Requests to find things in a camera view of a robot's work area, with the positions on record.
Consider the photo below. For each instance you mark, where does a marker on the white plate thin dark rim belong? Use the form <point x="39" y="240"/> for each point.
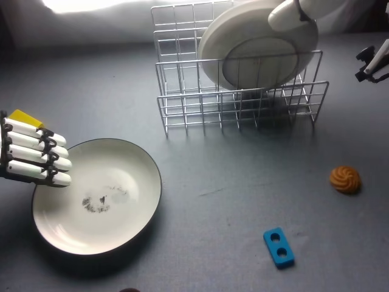
<point x="100" y="197"/>
<point x="252" y="33"/>

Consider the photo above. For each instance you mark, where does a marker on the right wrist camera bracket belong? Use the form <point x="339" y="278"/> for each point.
<point x="377" y="59"/>

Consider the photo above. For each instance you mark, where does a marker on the yellow rectangular block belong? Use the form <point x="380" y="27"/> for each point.
<point x="21" y="117"/>

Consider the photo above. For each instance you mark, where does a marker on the blue block with two holes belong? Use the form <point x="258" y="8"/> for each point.
<point x="279" y="244"/>

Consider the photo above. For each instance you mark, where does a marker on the orange swirl cookie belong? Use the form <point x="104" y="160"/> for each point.
<point x="345" y="180"/>

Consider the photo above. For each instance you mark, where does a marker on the brown round disc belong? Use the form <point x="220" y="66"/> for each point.
<point x="129" y="289"/>

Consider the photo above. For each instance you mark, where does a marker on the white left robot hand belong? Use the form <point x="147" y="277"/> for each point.
<point x="27" y="152"/>

